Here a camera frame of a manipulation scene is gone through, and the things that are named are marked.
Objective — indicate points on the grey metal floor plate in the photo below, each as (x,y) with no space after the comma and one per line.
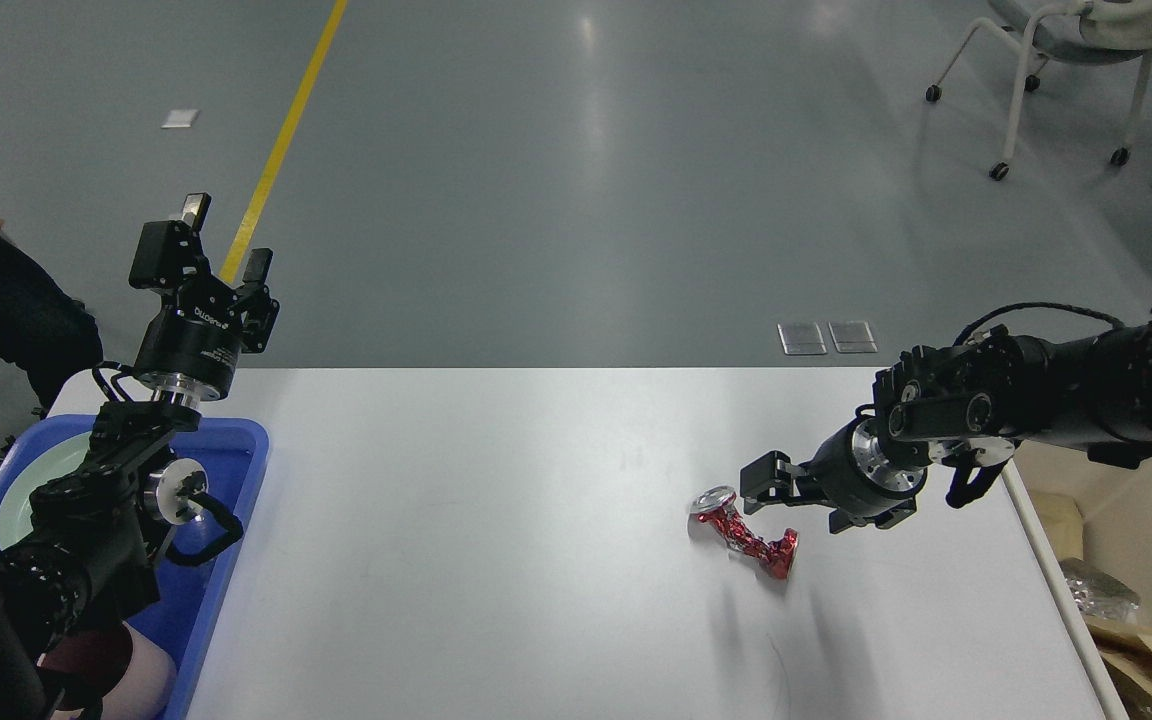
(802,339)

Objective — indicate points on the grey office chair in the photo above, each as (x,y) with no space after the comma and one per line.
(1087,33)

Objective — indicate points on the red foil wrapper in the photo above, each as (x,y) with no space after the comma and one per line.
(716,508)

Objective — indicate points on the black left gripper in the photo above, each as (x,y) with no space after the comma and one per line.
(202,326)

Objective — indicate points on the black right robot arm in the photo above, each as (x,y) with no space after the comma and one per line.
(968,406)

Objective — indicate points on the mint green plate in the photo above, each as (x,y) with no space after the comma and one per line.
(45,459)

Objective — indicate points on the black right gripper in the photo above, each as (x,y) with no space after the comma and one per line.
(853,474)

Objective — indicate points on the beige plastic bin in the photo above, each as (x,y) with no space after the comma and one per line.
(1117,509)

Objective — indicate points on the aluminium foil sheet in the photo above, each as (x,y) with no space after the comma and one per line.
(1098,594)

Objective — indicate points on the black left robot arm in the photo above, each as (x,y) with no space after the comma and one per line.
(98,532)

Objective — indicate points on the pink mug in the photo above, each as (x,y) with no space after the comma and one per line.
(118,666)

